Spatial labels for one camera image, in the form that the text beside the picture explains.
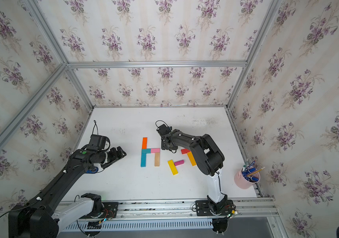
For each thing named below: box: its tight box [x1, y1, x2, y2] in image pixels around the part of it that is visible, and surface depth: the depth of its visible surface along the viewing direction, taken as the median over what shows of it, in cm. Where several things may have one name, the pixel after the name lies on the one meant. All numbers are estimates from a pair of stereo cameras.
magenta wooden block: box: [173, 159, 185, 167], surface depth 90 cm
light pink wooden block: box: [151, 148, 161, 154], surface depth 97 cm
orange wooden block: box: [141, 136, 148, 150], surface depth 100 cm
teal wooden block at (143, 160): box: [140, 149, 147, 168], surface depth 92 cm
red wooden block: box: [180, 148, 191, 155], surface depth 95 cm
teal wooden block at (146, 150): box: [141, 148, 152, 154], surface depth 97 cm
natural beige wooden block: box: [154, 152, 161, 167], surface depth 92 cm
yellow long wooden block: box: [167, 159, 179, 176], surface depth 90 cm
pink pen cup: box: [233, 168, 261, 190], surface depth 77 cm
